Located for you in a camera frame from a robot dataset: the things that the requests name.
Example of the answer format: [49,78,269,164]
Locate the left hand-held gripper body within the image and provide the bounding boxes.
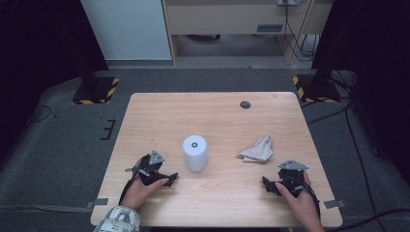
[136,149,169,187]

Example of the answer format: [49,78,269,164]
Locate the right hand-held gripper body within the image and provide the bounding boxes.
[277,159,310,198]

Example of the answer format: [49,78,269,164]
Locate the white cylindrical speaker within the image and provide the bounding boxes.
[182,134,210,173]

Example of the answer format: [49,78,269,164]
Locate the grey textured cloth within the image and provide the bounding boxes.
[237,134,275,163]

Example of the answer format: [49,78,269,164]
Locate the person's left hand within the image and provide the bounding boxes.
[119,157,169,213]

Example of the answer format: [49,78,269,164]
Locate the person's right hand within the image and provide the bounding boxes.
[275,170,324,228]

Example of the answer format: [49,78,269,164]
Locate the grey tape piece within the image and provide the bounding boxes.
[323,199,347,210]
[85,197,109,210]

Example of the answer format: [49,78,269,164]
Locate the striped black stand base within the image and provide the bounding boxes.
[72,75,121,105]
[292,73,342,104]

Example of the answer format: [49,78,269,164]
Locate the white cabinet panel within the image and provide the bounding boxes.
[79,0,173,62]

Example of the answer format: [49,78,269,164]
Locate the black curtain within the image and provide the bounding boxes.
[310,0,410,183]
[0,0,109,162]

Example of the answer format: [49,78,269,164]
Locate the beige wooden desk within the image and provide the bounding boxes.
[161,0,335,68]

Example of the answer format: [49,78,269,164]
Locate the black right gripper strap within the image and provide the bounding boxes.
[301,178,322,220]

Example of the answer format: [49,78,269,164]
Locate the black gripper strap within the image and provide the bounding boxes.
[301,178,322,220]
[118,166,143,206]

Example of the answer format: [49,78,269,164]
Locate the black left gripper strap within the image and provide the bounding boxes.
[118,166,143,206]

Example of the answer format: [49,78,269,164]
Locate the short black floor cable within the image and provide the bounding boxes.
[306,103,350,127]

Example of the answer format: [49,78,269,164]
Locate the long black floor cable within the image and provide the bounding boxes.
[343,101,379,232]

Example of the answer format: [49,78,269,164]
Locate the thick black floor cable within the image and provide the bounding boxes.
[325,208,410,232]

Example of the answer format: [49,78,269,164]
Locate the thin black floor cable loop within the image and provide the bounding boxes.
[26,104,53,126]

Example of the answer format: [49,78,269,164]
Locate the hanging black cables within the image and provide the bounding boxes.
[282,0,321,63]

